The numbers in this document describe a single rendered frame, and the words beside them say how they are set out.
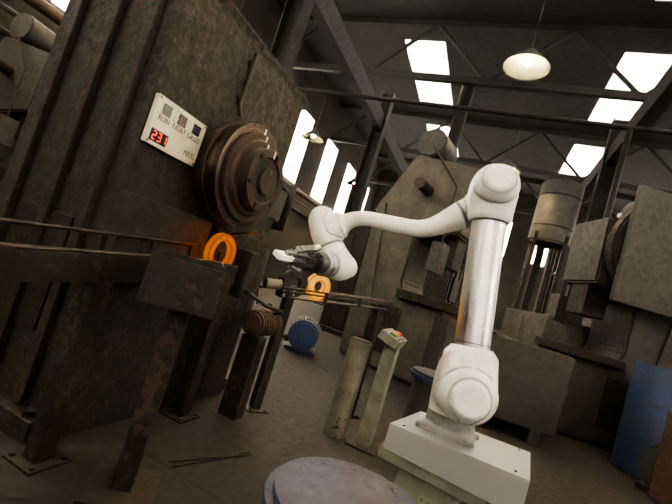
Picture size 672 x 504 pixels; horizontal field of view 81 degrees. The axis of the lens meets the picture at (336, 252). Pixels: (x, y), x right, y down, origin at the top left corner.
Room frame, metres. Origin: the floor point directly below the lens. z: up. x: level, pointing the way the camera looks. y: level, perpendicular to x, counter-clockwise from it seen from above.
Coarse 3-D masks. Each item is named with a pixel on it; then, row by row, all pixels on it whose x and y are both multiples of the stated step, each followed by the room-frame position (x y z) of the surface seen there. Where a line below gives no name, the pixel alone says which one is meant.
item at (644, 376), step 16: (640, 368) 3.25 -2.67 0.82; (656, 368) 3.12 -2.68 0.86; (640, 384) 3.21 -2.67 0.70; (656, 384) 3.09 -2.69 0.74; (640, 400) 3.17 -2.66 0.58; (656, 400) 3.07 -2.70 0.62; (624, 416) 3.30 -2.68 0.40; (640, 416) 3.14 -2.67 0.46; (656, 416) 3.05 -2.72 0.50; (624, 432) 3.24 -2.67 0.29; (640, 432) 3.12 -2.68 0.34; (656, 432) 3.03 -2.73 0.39; (624, 448) 3.21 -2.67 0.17; (640, 448) 3.09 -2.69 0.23; (624, 464) 3.17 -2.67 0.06
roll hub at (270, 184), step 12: (252, 156) 1.62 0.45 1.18; (276, 156) 1.75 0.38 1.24; (252, 168) 1.62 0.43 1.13; (264, 168) 1.70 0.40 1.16; (276, 168) 1.79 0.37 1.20; (240, 180) 1.62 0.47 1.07; (264, 180) 1.70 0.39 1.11; (276, 180) 1.82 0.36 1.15; (240, 192) 1.65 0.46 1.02; (252, 192) 1.68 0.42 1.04; (264, 192) 1.73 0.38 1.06; (276, 192) 1.83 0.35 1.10; (252, 204) 1.69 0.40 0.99; (264, 204) 1.77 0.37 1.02
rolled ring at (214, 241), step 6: (216, 234) 1.73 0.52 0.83; (222, 234) 1.74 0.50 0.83; (228, 234) 1.77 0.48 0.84; (210, 240) 1.70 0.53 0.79; (216, 240) 1.70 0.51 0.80; (222, 240) 1.74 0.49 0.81; (228, 240) 1.78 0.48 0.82; (234, 240) 1.82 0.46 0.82; (210, 246) 1.69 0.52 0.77; (216, 246) 1.72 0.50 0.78; (228, 246) 1.82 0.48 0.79; (234, 246) 1.83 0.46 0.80; (204, 252) 1.70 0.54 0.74; (210, 252) 1.69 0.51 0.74; (228, 252) 1.83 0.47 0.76; (234, 252) 1.84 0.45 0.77; (204, 258) 1.70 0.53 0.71; (210, 258) 1.70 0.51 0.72; (228, 258) 1.83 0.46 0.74
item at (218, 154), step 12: (228, 132) 1.60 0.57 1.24; (240, 132) 1.61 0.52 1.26; (264, 132) 1.76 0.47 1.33; (216, 144) 1.58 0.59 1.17; (228, 144) 1.57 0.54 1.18; (216, 156) 1.56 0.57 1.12; (216, 168) 1.55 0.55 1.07; (204, 180) 1.60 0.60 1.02; (216, 180) 1.57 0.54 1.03; (216, 192) 1.59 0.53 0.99; (216, 204) 1.62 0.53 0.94; (216, 216) 1.72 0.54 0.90; (228, 216) 1.70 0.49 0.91; (240, 228) 1.81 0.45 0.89
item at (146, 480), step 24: (168, 264) 1.09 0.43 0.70; (192, 264) 1.10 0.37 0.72; (144, 288) 1.08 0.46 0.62; (168, 288) 1.09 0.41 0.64; (192, 288) 1.11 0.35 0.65; (216, 288) 1.12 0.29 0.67; (168, 312) 1.22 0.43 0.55; (192, 312) 1.11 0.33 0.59; (168, 336) 1.22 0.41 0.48; (168, 360) 1.23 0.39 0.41; (144, 384) 1.22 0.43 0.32; (144, 408) 1.22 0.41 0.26; (144, 432) 1.23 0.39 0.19; (120, 456) 1.22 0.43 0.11; (96, 480) 1.24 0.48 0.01; (120, 480) 1.22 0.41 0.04; (144, 480) 1.30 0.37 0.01
